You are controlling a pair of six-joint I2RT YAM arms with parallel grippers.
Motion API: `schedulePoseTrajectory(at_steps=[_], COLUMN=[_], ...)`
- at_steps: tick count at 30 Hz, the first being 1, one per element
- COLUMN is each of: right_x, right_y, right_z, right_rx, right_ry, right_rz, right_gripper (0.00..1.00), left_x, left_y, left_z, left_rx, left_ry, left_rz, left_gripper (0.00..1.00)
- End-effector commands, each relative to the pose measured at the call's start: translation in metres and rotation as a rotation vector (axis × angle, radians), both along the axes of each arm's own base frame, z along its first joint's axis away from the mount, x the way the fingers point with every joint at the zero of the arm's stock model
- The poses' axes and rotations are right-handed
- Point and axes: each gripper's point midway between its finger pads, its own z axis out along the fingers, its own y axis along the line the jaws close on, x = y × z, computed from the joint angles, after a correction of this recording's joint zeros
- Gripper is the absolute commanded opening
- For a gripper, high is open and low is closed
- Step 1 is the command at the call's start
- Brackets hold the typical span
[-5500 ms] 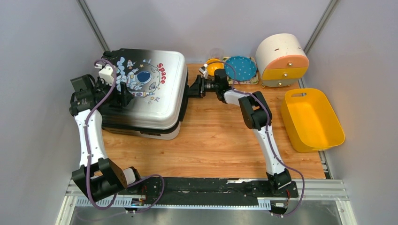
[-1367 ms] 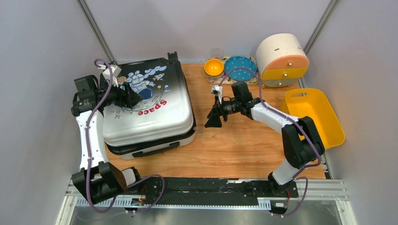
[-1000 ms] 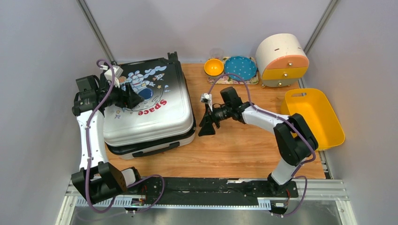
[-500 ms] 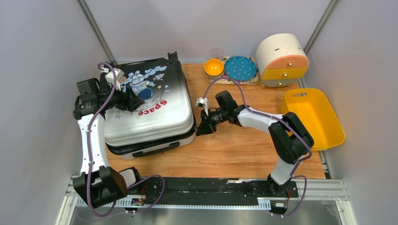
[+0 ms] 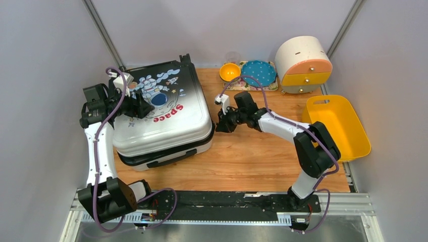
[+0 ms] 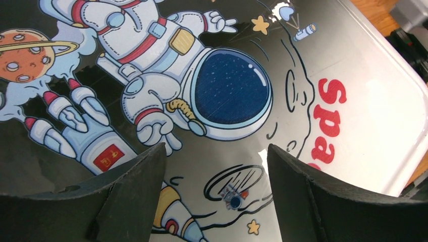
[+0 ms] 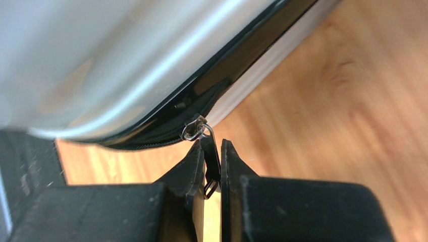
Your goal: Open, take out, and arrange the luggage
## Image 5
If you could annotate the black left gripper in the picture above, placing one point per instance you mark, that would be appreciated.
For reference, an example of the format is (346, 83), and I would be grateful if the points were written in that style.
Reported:
(139, 108)

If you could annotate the blue dotted plate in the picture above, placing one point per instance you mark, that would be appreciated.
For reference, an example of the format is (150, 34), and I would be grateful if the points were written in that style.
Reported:
(262, 71)

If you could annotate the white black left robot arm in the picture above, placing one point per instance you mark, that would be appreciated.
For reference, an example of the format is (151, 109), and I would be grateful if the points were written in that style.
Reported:
(106, 197)

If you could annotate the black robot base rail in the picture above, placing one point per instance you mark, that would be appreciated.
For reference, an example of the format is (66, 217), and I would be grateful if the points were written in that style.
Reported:
(224, 207)

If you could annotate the small yellow bowl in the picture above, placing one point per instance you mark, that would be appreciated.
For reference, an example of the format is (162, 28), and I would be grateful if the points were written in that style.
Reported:
(229, 71)

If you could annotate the black white space suitcase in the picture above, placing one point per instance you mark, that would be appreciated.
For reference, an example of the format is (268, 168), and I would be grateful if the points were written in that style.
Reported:
(179, 126)

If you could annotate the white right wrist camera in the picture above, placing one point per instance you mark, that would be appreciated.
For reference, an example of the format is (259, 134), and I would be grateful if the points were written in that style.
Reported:
(224, 101)

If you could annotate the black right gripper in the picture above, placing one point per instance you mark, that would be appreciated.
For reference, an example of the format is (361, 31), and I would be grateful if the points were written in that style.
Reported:
(224, 124)

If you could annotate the floral placemat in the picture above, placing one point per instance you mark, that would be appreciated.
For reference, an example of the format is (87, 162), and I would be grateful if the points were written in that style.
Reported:
(238, 84)

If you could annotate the clear drinking glass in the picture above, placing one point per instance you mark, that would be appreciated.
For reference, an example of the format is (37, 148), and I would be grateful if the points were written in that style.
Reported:
(232, 57)

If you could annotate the cream round drawer cabinet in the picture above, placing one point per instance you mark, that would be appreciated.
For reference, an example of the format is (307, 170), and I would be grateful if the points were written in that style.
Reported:
(302, 65)

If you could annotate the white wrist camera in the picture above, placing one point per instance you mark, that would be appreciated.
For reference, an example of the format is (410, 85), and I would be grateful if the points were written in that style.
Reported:
(124, 84)
(224, 101)

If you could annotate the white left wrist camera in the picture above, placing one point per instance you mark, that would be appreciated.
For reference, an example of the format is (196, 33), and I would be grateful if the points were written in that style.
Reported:
(124, 84)

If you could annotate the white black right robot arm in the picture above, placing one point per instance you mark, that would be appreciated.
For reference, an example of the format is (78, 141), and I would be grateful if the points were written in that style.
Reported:
(316, 149)

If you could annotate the yellow plastic basket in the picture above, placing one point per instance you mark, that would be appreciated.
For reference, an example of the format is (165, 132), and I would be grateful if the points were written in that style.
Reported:
(338, 115)

